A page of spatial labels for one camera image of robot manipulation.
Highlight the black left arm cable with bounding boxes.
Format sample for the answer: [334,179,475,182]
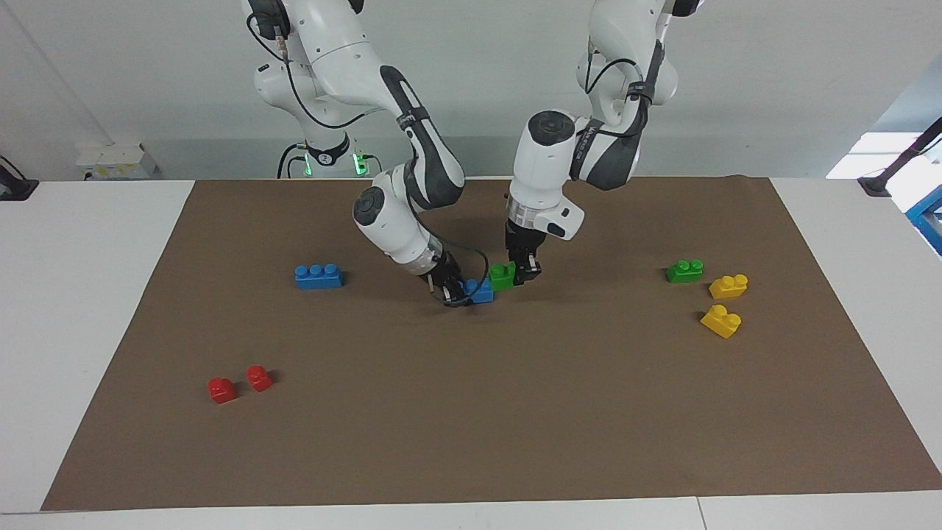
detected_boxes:
[585,37,657,139]

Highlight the blue metal frame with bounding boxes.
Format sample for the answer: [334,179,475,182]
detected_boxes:
[905,184,942,257]

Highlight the black table clamp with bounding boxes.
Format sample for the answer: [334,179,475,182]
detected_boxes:
[0,156,39,201]

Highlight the brown table mat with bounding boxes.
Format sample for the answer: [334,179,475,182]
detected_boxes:
[40,177,942,511]

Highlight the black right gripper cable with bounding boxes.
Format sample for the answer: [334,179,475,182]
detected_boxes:
[411,213,491,307]

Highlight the yellow two-stud block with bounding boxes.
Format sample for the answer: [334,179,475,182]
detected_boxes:
[709,274,749,300]
[700,304,743,339]

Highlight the black right base cable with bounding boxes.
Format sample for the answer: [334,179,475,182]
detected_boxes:
[277,142,306,179]

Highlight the black camera stand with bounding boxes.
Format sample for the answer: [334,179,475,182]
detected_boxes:
[857,118,942,197]

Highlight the white side table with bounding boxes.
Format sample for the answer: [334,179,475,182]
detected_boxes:
[826,132,932,181]

